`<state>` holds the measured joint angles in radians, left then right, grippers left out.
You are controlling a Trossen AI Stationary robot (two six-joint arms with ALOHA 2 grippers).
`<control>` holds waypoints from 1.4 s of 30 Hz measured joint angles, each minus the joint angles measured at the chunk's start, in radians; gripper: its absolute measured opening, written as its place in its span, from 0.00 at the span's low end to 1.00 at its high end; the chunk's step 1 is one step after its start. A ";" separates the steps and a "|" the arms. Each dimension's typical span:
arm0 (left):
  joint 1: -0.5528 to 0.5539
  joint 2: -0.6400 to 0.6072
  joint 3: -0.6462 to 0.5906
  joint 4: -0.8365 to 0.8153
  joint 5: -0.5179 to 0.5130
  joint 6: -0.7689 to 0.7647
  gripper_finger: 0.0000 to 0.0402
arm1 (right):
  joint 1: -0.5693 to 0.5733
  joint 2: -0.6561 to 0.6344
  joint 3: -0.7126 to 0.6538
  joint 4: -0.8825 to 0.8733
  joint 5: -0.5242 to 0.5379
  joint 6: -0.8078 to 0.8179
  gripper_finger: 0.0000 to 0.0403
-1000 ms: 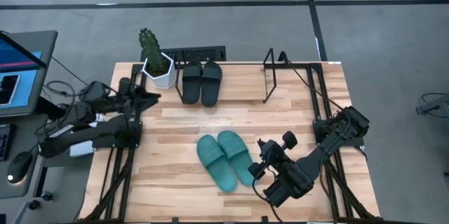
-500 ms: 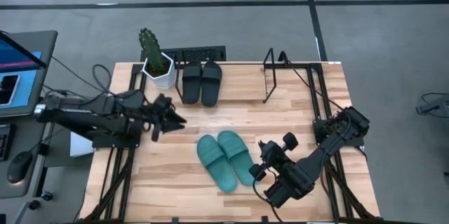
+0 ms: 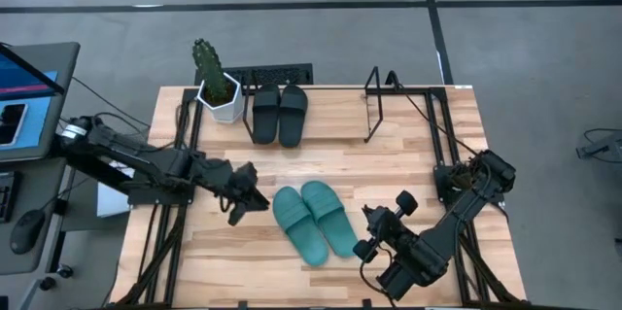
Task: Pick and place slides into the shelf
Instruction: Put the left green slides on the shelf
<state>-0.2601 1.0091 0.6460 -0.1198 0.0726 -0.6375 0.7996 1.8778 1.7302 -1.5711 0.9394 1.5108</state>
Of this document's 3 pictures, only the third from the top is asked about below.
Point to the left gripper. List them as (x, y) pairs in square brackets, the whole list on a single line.
[(233, 179)]

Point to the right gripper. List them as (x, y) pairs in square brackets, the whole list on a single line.
[(389, 234)]

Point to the green slide sandal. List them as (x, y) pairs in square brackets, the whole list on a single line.
[(299, 227), (330, 217)]

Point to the black slide sandal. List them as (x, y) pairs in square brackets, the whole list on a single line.
[(266, 120), (292, 120)]

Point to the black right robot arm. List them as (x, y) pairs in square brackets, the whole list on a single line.
[(452, 232)]

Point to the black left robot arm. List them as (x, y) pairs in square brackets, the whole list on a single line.
[(146, 164)]

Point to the black-framed wooden shelf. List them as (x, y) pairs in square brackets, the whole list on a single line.
[(335, 115)]

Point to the white hexagonal planter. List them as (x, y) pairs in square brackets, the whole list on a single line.
[(228, 111)]

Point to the white box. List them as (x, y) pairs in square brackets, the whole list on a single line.
[(109, 203)]

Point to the black keyboard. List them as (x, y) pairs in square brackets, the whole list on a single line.
[(282, 74), (7, 198)]

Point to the green cactus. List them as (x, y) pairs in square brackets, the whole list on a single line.
[(211, 72)]

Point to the black caster wheel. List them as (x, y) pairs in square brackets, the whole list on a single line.
[(47, 284), (64, 271)]

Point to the grey desk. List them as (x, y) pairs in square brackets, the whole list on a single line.
[(41, 183)]

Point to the black computer mouse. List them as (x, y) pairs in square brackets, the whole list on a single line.
[(26, 232)]

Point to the grey laptop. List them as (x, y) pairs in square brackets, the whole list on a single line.
[(63, 72)]

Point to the black smartphone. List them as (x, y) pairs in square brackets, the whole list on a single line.
[(12, 123)]

